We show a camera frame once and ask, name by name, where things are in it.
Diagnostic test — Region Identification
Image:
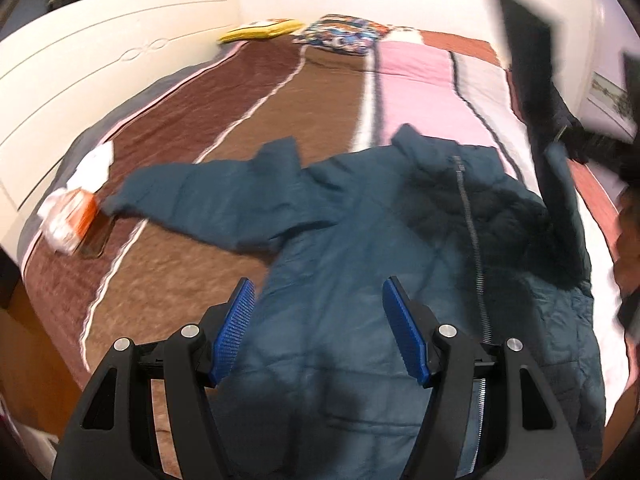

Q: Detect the teal puffer jacket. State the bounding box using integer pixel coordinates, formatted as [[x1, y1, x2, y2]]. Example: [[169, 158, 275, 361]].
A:
[[104, 126, 605, 479]]

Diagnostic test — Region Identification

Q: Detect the dark navy folded jacket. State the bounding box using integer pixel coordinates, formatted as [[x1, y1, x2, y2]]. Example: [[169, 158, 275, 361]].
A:
[[523, 87, 591, 286]]

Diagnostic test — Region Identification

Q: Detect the lilac wardrobe with ornament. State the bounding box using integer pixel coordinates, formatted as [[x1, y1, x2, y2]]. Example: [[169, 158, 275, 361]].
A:
[[579, 0, 639, 141]]

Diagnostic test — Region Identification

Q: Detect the striped plush bed blanket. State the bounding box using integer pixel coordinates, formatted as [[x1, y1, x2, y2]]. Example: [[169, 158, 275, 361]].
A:
[[16, 27, 629, 478]]

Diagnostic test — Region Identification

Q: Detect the colourful patterned pillow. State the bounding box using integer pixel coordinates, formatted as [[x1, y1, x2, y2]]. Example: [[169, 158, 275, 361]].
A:
[[293, 14, 393, 56]]

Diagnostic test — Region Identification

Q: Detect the white orange plastic bag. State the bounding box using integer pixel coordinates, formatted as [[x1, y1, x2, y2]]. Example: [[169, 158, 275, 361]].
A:
[[37, 141, 114, 255]]

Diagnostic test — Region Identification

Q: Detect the yellow pillow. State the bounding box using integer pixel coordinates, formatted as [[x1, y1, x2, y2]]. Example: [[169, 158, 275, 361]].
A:
[[218, 18, 304, 44]]

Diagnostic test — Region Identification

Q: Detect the white headboard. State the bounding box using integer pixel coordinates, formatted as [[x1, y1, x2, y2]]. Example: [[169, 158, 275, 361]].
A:
[[1, 0, 240, 260]]

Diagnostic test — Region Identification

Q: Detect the brown wooden bed frame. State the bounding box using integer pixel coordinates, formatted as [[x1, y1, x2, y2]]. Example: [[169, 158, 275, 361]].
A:
[[1, 255, 80, 437]]

